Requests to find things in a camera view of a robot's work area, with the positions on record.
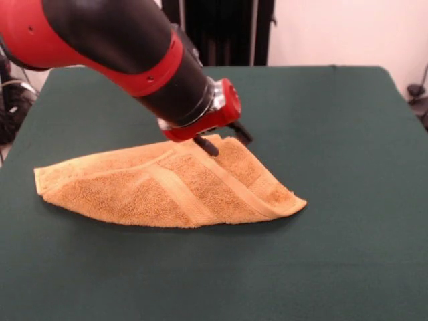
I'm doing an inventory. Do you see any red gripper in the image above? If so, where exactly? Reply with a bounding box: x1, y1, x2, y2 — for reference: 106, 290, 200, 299
162, 78, 254, 157

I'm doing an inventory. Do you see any orange terry towel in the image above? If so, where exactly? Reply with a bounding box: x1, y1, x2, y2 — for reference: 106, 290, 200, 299
33, 134, 308, 230

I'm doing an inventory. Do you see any dark green table cloth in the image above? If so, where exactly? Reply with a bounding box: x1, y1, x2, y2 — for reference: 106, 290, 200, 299
0, 65, 428, 321

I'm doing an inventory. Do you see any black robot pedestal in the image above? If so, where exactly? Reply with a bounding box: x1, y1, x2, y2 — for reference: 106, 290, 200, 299
161, 0, 278, 67

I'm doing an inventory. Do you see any black plug with cable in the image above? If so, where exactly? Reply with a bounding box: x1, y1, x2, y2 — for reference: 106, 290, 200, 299
406, 63, 428, 131

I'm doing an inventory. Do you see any black cable bundle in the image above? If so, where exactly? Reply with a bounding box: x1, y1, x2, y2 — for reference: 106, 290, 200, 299
0, 39, 40, 168

